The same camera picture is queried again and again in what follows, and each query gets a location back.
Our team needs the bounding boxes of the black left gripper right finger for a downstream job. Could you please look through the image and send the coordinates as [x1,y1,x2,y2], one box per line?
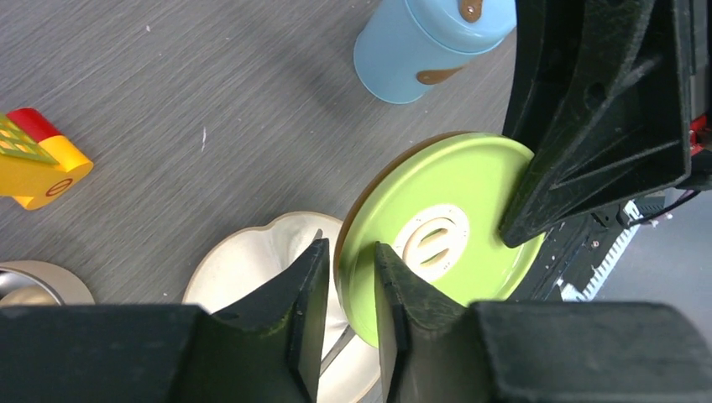
[374,243,711,402]

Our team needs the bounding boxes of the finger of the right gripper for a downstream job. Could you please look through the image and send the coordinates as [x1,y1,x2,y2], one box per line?
[500,1,692,247]

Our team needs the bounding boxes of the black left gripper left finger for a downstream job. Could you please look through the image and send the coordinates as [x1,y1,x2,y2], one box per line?
[1,238,330,402]

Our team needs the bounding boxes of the steel tongs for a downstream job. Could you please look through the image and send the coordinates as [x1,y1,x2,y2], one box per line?
[311,228,357,379]

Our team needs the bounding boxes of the green round lid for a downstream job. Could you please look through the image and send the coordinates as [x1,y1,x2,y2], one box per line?
[333,132,544,346]

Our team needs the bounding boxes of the light blue cylindrical canister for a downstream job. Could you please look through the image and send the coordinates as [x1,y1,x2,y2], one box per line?
[353,0,503,104]

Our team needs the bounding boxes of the light blue lid with strap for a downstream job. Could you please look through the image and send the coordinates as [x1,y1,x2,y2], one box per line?
[406,0,517,54]

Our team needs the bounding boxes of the steel lunch box bowl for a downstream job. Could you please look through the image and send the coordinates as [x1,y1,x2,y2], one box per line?
[1,260,95,307]

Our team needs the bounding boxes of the cream divided plate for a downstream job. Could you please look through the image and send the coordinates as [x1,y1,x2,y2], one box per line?
[182,212,383,402]

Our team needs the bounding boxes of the yellow red toy block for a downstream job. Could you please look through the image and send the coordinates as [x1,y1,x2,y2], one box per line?
[1,107,93,211]

